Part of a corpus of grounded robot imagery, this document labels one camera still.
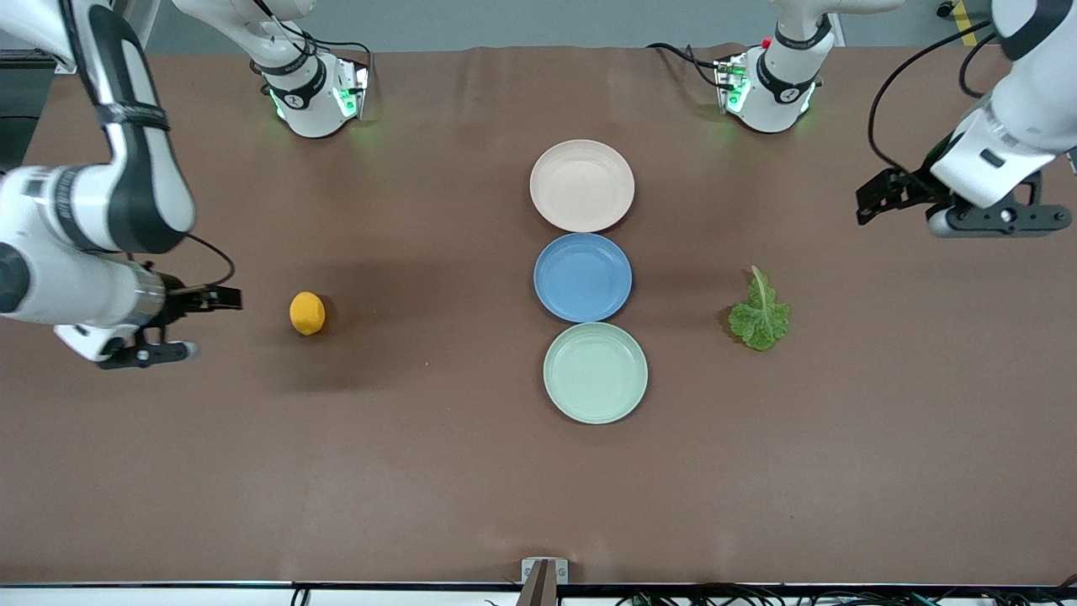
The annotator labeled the yellow lemon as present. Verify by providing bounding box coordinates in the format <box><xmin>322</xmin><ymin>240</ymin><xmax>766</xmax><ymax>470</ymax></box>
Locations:
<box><xmin>289</xmin><ymin>291</ymin><xmax>326</xmax><ymax>337</ymax></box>

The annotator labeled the green lettuce leaf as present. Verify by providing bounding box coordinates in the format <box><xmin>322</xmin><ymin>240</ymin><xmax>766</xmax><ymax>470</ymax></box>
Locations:
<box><xmin>728</xmin><ymin>266</ymin><xmax>792</xmax><ymax>353</ymax></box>

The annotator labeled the brown table cover mat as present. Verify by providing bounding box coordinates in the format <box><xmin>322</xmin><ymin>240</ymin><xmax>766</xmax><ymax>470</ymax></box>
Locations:
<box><xmin>0</xmin><ymin>42</ymin><xmax>1077</xmax><ymax>587</ymax></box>

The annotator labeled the beige round plate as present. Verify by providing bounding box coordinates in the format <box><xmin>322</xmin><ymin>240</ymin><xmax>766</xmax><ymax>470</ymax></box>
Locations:
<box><xmin>529</xmin><ymin>139</ymin><xmax>636</xmax><ymax>234</ymax></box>

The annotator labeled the blue round plate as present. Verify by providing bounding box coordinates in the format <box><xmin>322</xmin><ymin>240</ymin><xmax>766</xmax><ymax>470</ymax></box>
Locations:
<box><xmin>533</xmin><ymin>233</ymin><xmax>634</xmax><ymax>324</ymax></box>

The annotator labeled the light green round plate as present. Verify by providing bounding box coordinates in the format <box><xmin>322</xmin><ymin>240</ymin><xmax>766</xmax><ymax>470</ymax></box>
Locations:
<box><xmin>543</xmin><ymin>322</ymin><xmax>650</xmax><ymax>425</ymax></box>

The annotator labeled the left arm base connector bracket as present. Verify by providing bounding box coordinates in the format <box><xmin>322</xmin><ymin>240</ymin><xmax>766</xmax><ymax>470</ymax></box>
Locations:
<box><xmin>714</xmin><ymin>52</ymin><xmax>751</xmax><ymax>116</ymax></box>

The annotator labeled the right arm base connector bracket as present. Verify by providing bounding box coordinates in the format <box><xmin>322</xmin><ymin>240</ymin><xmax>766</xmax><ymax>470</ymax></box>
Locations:
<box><xmin>332</xmin><ymin>61</ymin><xmax>371</xmax><ymax>120</ymax></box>

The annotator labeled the aluminium frame profile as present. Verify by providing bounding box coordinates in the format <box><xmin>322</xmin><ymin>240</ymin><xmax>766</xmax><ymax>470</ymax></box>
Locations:
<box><xmin>0</xmin><ymin>46</ymin><xmax>83</xmax><ymax>75</ymax></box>

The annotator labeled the left arm base black cable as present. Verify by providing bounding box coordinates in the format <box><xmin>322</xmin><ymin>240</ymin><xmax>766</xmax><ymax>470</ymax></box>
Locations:
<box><xmin>646</xmin><ymin>42</ymin><xmax>724</xmax><ymax>89</ymax></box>

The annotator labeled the arm base black cable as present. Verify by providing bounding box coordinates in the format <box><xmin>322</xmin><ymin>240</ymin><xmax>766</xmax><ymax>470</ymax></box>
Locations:
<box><xmin>252</xmin><ymin>0</ymin><xmax>377</xmax><ymax>93</ymax></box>
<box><xmin>646</xmin><ymin>42</ymin><xmax>724</xmax><ymax>89</ymax></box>

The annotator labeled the right arm base black cable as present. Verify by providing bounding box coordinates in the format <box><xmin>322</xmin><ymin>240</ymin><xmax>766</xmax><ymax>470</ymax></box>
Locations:
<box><xmin>252</xmin><ymin>0</ymin><xmax>377</xmax><ymax>93</ymax></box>

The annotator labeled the silver metal mount bracket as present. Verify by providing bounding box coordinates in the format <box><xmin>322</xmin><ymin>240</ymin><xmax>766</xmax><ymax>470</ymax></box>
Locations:
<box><xmin>520</xmin><ymin>557</ymin><xmax>570</xmax><ymax>584</ymax></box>

